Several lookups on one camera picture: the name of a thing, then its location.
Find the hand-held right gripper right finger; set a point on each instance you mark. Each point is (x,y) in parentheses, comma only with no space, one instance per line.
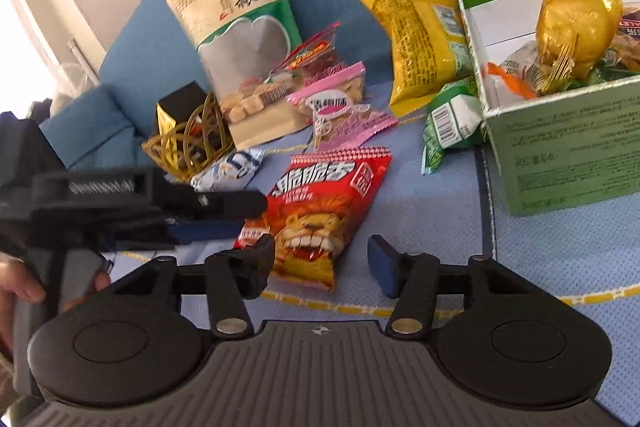
(381,267)

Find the gold foil snack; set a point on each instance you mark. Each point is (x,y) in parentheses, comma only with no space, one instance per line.
(575,27)

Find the red lion snack packet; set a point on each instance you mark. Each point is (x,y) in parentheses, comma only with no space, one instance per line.
(320,207)

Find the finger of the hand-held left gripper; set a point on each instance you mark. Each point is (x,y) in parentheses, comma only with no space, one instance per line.
(225,206)
(205,232)

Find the orange clear snack packet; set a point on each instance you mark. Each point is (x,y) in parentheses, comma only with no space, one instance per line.
(510,82)

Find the clear red-edged cracker packet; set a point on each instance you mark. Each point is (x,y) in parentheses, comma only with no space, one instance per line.
(310,54)

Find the green cardboard box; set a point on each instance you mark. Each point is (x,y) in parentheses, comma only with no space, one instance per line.
(565,147)

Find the blue pillow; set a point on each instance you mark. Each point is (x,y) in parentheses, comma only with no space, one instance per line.
(95,122)

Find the person's left hand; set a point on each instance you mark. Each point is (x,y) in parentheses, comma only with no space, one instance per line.
(25,282)

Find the green white snack packet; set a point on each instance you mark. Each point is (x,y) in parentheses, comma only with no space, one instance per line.
(450,122)

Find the yellow snack bag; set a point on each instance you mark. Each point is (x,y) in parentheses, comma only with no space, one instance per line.
(425,42)

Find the light blue checked blanket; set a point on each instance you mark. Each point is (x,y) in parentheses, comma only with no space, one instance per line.
(440,227)

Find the pink snack packet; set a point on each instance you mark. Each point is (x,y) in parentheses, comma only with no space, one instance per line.
(350,124)
(332,89)

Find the small black box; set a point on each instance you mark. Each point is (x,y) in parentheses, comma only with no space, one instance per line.
(182,104)

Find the dark green candy packet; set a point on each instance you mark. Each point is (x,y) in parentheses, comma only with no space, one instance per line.
(610,69)

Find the woven gold basket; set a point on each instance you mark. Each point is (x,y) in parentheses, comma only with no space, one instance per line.
(190,147)

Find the white black snack packet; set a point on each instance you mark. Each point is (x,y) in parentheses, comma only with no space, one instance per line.
(230,169)

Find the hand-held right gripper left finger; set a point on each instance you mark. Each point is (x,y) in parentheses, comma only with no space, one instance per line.
(255,267)

